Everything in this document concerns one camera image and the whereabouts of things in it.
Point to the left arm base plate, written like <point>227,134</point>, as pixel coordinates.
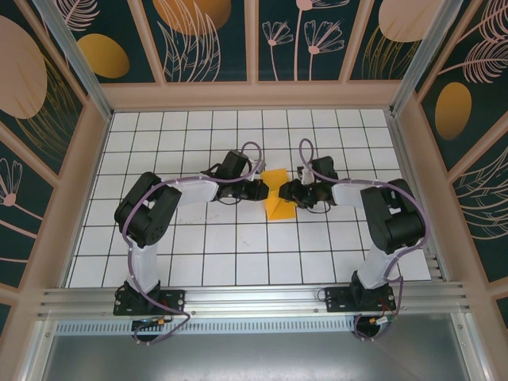
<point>174,301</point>

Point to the aluminium corner post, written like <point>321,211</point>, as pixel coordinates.
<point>81,67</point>
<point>422,59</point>

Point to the wall panel pink flowers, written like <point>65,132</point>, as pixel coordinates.
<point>301,39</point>

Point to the wall panel amber oval fern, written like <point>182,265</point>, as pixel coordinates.
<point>460,99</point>

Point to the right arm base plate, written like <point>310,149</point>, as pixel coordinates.
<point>337,301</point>

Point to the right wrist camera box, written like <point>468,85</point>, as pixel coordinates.
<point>305,176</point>

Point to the aluminium mounting rail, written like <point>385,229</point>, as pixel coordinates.
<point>254,299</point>

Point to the aluminium side rail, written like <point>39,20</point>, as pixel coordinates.
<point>405,151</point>

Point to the yellow cloth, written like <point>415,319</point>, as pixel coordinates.
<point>279,210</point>

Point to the wall panel large pink disc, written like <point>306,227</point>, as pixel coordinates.
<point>24,71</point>

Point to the wall panel pink disc reeds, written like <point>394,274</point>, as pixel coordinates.
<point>397,31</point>

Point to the wall panel pink fern fronds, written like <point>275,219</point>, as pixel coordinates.
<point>484,206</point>

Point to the wall panel orange disc leaves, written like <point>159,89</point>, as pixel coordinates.
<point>190,39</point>

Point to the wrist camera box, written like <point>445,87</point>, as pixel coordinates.
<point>258,166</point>
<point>305,176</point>

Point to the wall panel single pink flower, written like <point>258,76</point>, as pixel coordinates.
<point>16,206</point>

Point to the wall panel with yellow oval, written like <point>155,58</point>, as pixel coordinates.
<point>103,55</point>

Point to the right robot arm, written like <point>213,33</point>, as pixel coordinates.
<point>347,192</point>

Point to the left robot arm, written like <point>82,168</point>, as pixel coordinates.
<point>196,191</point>

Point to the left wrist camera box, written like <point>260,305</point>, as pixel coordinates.
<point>258,166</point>

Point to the grey metal sheet panel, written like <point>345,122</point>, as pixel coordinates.
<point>254,357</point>

